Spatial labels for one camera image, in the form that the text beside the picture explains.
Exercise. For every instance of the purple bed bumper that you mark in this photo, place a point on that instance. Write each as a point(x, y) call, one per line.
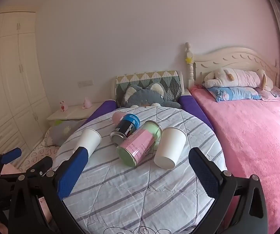
point(194, 111)
point(100, 112)

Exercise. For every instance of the cream nightstand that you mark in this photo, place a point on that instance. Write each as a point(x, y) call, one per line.
point(69, 114)

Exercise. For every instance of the grey flower cushion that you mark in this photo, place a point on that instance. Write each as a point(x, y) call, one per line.
point(65, 129)

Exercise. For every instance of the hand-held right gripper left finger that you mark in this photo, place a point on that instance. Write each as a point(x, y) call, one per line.
point(72, 173)

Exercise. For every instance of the heart printed sheet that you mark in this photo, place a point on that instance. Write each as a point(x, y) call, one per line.
point(41, 152)

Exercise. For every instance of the white plush dog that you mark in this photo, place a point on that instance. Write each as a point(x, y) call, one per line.
point(240, 78)

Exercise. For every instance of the pink cylinder container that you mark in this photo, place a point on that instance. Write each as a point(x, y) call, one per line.
point(118, 117)

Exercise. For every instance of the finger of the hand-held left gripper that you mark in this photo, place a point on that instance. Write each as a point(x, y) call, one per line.
point(11, 155)
point(42, 165)

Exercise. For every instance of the quilted diamond headboard cover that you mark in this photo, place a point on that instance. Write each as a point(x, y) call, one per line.
point(149, 79)

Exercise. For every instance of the black and blue can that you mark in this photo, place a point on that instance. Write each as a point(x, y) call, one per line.
point(125, 128)

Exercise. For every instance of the pink rabbit figurine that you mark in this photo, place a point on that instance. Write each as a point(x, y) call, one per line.
point(63, 106)

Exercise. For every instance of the pink plush figurine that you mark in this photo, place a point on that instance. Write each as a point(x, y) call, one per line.
point(87, 103)

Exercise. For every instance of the grey plush cat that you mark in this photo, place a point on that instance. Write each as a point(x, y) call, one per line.
point(146, 97)

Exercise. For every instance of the white paper cup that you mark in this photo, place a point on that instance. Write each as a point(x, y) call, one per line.
point(170, 147)
point(89, 139)

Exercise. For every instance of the pink fleece blanket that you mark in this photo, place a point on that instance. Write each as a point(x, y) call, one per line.
point(252, 139)

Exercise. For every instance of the yellow star decoration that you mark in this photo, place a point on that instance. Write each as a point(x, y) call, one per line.
point(189, 60)

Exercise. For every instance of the cream wardrobe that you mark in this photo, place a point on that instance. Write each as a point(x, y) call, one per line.
point(10, 78)

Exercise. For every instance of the pink and green can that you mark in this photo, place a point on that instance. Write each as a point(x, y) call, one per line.
point(137, 148)

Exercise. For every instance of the cream carved bed headboard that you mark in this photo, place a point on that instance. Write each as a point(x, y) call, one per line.
point(235, 58)

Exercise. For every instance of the blue printed pillow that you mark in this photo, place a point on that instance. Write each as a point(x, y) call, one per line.
point(235, 94)

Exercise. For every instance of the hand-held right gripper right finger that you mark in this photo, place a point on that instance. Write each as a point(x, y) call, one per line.
point(206, 174)

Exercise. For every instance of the pink printed pillow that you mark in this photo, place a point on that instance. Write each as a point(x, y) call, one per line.
point(276, 94)

